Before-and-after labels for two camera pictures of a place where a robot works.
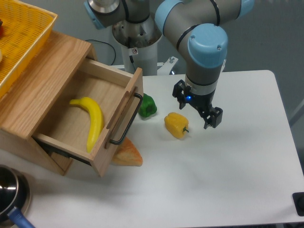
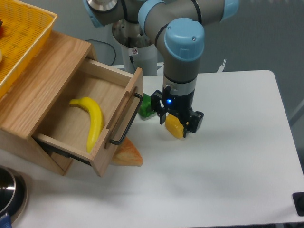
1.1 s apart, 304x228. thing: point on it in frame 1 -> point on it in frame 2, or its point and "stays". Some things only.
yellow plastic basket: [26, 28] stays
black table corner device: [298, 200] stays
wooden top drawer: [68, 126] stays
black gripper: [203, 102] -> [178, 98]
